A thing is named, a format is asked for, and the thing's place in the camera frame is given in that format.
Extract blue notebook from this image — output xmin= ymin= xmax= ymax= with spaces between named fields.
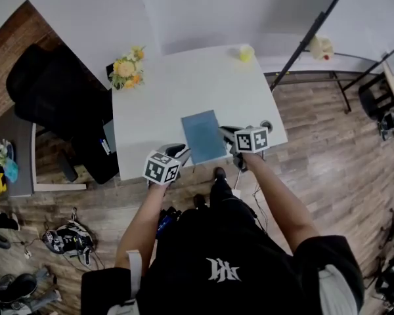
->
xmin=180 ymin=109 xmax=229 ymax=173

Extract black office chair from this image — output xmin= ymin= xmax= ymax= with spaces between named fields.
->
xmin=5 ymin=43 xmax=121 ymax=186

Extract white desk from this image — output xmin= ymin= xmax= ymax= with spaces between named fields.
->
xmin=110 ymin=43 xmax=289 ymax=182

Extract yellow pen holder cup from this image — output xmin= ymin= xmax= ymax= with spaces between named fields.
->
xmin=238 ymin=43 xmax=255 ymax=62

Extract person's black printed shirt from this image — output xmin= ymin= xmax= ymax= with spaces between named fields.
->
xmin=81 ymin=167 xmax=365 ymax=315

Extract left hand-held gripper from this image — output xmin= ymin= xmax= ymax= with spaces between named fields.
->
xmin=142 ymin=142 xmax=192 ymax=188

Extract light blue bag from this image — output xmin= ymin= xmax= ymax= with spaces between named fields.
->
xmin=3 ymin=161 xmax=20 ymax=183

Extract cream soft object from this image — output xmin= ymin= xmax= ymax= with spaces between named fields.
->
xmin=307 ymin=34 xmax=335 ymax=62

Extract person's left forearm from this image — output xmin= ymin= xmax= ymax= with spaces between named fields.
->
xmin=114 ymin=182 xmax=171 ymax=270

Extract grey pad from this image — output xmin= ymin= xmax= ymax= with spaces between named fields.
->
xmin=102 ymin=119 xmax=116 ymax=150

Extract person's right forearm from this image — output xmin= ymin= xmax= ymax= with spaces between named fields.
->
xmin=242 ymin=152 xmax=321 ymax=255

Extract yellow flowers in black pot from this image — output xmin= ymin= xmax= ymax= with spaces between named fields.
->
xmin=105 ymin=44 xmax=147 ymax=91

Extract black device with blue screen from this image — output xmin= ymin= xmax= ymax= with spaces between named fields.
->
xmin=154 ymin=208 xmax=183 ymax=241

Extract grey table top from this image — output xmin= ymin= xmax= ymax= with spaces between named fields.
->
xmin=0 ymin=105 xmax=88 ymax=199

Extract white shoulder strap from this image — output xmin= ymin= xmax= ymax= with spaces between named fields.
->
xmin=126 ymin=249 xmax=142 ymax=297

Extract blue capped pens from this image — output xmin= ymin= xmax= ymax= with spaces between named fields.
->
xmin=98 ymin=138 xmax=112 ymax=156

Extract black metal stand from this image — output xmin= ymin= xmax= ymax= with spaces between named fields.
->
xmin=269 ymin=0 xmax=394 ymax=113

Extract bundle of cables on floor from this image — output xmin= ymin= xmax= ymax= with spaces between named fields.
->
xmin=41 ymin=207 xmax=98 ymax=267

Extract black side chair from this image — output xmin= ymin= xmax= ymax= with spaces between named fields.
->
xmin=357 ymin=77 xmax=394 ymax=123

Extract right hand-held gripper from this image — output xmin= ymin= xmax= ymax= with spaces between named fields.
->
xmin=218 ymin=125 xmax=271 ymax=172

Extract small white flower bunch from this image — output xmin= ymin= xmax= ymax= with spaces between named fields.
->
xmin=0 ymin=139 xmax=9 ymax=167

